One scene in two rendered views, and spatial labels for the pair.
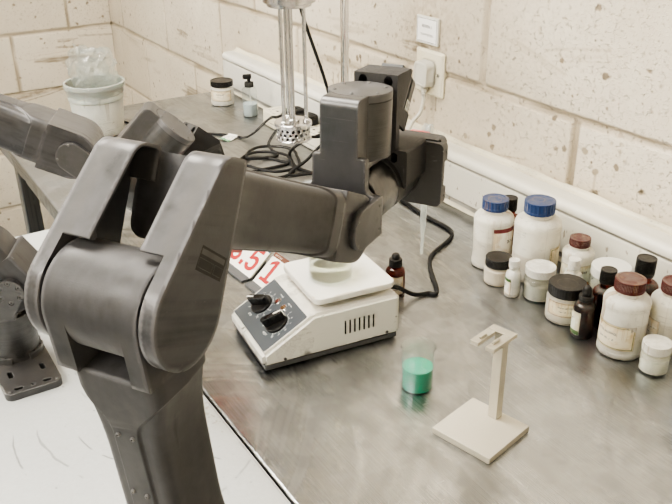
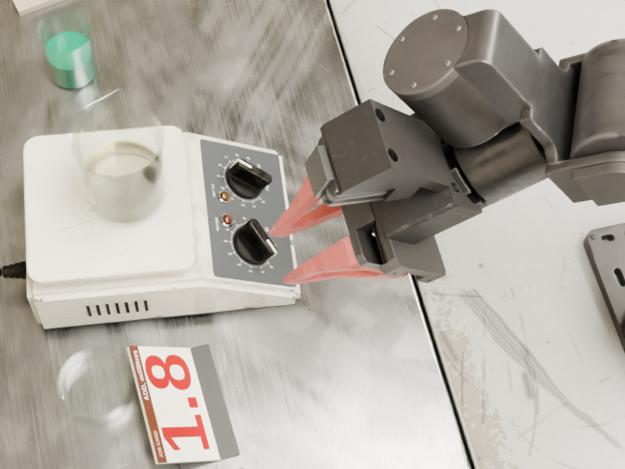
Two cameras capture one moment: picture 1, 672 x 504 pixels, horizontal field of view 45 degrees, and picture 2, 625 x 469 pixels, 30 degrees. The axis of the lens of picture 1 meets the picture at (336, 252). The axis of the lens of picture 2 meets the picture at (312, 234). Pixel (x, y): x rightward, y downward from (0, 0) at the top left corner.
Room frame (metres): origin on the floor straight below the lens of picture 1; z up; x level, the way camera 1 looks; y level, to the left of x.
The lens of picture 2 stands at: (1.34, 0.21, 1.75)
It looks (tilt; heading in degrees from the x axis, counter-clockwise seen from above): 64 degrees down; 190
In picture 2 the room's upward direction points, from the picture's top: 8 degrees clockwise
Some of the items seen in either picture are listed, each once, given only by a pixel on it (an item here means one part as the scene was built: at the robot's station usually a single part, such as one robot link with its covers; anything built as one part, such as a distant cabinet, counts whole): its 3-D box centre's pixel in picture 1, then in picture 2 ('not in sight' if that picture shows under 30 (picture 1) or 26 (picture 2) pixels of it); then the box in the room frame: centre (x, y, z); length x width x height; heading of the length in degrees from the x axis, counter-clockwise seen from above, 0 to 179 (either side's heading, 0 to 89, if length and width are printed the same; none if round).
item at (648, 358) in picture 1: (655, 355); not in sight; (0.88, -0.41, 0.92); 0.04 x 0.04 x 0.04
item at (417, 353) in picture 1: (417, 366); (69, 50); (0.85, -0.10, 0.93); 0.04 x 0.04 x 0.06
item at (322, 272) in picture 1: (330, 251); (123, 162); (0.98, 0.01, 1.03); 0.07 x 0.06 x 0.08; 8
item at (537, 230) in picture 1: (536, 238); not in sight; (1.15, -0.31, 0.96); 0.07 x 0.07 x 0.13
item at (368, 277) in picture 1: (337, 274); (109, 203); (1.00, 0.00, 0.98); 0.12 x 0.12 x 0.01; 25
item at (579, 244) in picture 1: (577, 262); not in sight; (1.10, -0.37, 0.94); 0.05 x 0.05 x 0.09
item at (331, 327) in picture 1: (321, 306); (148, 226); (0.99, 0.02, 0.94); 0.22 x 0.13 x 0.08; 115
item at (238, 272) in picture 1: (243, 255); not in sight; (1.18, 0.15, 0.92); 0.09 x 0.06 x 0.04; 35
